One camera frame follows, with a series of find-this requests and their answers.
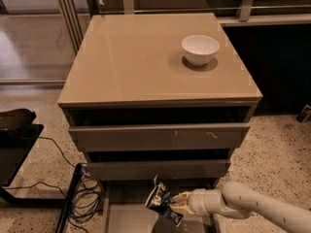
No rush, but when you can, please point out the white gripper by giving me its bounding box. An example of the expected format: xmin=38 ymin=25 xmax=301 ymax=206
xmin=170 ymin=188 xmax=224 ymax=216

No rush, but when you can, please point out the blue chip bag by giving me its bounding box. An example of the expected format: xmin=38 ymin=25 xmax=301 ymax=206
xmin=145 ymin=176 xmax=183 ymax=226

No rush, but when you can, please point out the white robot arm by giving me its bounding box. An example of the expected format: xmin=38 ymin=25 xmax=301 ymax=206
xmin=170 ymin=181 xmax=311 ymax=233

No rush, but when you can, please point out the grey open bottom drawer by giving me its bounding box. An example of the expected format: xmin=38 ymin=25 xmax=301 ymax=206
xmin=100 ymin=180 xmax=220 ymax=233

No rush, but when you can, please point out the grey top drawer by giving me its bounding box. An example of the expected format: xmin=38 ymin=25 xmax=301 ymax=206
xmin=69 ymin=123 xmax=250 ymax=152

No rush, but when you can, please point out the grey middle drawer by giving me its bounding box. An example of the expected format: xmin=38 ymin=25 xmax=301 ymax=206
xmin=87 ymin=159 xmax=230 ymax=181

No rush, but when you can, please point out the grey drawer cabinet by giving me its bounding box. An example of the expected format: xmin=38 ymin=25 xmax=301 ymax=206
xmin=57 ymin=13 xmax=263 ymax=233

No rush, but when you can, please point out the black metal stand leg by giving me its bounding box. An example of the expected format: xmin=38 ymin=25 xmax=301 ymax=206
xmin=54 ymin=163 xmax=82 ymax=233

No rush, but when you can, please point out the dark object on floor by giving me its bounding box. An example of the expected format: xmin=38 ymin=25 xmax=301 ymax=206
xmin=296 ymin=105 xmax=311 ymax=123

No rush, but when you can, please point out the white ceramic bowl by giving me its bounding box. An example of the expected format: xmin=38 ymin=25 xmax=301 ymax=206
xmin=182 ymin=35 xmax=220 ymax=66

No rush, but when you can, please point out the black side table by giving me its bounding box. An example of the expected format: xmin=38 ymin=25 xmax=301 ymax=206
xmin=0 ymin=109 xmax=65 ymax=208

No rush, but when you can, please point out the black cable bundle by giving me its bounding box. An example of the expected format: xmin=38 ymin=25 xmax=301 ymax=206
xmin=3 ymin=136 xmax=104 ymax=233

